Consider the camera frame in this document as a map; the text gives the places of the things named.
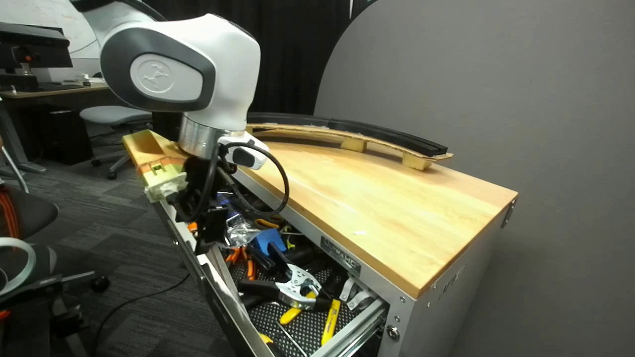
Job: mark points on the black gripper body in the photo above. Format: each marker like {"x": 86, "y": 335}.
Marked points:
{"x": 201, "y": 188}

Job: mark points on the open metal tool drawer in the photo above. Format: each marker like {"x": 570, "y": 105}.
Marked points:
{"x": 291, "y": 309}

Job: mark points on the blue bar clamp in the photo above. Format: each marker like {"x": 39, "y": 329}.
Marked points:
{"x": 269, "y": 242}

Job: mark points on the silver jaw pliers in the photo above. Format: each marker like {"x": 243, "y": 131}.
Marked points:
{"x": 299, "y": 281}

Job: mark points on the black computer tower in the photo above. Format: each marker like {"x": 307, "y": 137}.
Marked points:
{"x": 66, "y": 135}

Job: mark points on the black curtain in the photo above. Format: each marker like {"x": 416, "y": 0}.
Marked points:
{"x": 299, "y": 51}

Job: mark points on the black office chair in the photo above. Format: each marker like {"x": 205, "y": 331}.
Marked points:
{"x": 33, "y": 218}

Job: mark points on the wooden office desk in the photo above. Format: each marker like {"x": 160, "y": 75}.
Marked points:
{"x": 47, "y": 95}

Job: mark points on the grey tool cabinet wooden top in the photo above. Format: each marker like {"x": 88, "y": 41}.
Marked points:
{"x": 398, "y": 210}

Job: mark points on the black desktop device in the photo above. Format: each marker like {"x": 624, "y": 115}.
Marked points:
{"x": 33, "y": 45}

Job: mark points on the grey rounded partition panel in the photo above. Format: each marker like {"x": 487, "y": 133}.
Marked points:
{"x": 517, "y": 85}

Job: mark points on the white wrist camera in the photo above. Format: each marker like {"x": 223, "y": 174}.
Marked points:
{"x": 164, "y": 180}

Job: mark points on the yellow wooden wrist bracket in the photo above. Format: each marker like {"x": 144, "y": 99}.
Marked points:
{"x": 150, "y": 149}

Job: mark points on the curved wooden rail black strip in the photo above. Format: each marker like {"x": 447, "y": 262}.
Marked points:
{"x": 378, "y": 133}

